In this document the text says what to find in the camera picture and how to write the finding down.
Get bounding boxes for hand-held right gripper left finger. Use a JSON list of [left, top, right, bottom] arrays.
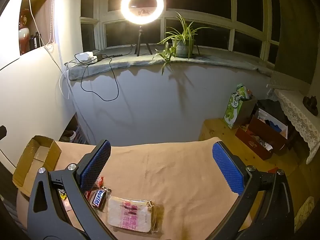
[[27, 139, 118, 240]]

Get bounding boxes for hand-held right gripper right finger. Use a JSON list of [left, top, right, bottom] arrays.
[[212, 141, 297, 240]]

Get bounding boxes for red candy wrapper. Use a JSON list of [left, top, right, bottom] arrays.
[[86, 177, 104, 200]]

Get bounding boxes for dark blue chocolate bar wrapper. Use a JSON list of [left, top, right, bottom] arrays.
[[91, 187, 112, 211]]

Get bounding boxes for sliced bread packet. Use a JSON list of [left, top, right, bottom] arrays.
[[107, 195, 158, 232]]

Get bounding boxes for brown cardboard box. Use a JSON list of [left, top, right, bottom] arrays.
[[12, 135, 62, 197]]

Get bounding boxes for red cardboard box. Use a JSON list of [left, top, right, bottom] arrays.
[[235, 109, 288, 160]]

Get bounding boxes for beige tablecloth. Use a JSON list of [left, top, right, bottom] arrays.
[[16, 136, 253, 240]]

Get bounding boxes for green white carton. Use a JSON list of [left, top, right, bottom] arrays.
[[223, 84, 258, 130]]

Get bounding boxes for dark clothes pile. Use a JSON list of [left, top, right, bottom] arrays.
[[256, 99, 288, 130]]

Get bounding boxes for yellow patterned cushion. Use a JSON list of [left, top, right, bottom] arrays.
[[294, 196, 316, 233]]

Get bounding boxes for white lace cloth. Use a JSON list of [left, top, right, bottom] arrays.
[[274, 89, 320, 164]]

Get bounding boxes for white cabinet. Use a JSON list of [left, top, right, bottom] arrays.
[[0, 40, 77, 173]]

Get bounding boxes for dark figurine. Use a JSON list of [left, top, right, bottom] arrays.
[[303, 95, 320, 117]]

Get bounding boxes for white power box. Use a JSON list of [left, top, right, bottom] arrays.
[[76, 52, 97, 64]]

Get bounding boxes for potted spider plant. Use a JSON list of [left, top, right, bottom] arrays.
[[152, 11, 218, 75]]

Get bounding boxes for black tripod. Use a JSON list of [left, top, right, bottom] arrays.
[[130, 25, 153, 57]]

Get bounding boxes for dark bottles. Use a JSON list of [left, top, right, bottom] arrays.
[[29, 31, 42, 51]]

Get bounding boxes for red and white vase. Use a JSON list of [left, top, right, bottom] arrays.
[[18, 9, 30, 55]]

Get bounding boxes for wooden shelf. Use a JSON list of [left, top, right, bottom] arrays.
[[19, 0, 56, 55]]

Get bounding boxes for black cable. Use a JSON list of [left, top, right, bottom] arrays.
[[80, 47, 133, 102]]

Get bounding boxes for white window frame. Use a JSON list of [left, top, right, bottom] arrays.
[[80, 0, 280, 68]]

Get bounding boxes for beaded pull cord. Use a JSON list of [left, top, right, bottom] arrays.
[[51, 0, 56, 46]]

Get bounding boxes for ring light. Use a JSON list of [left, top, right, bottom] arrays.
[[121, 0, 165, 26]]

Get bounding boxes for white cable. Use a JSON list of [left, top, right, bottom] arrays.
[[25, 0, 75, 100]]

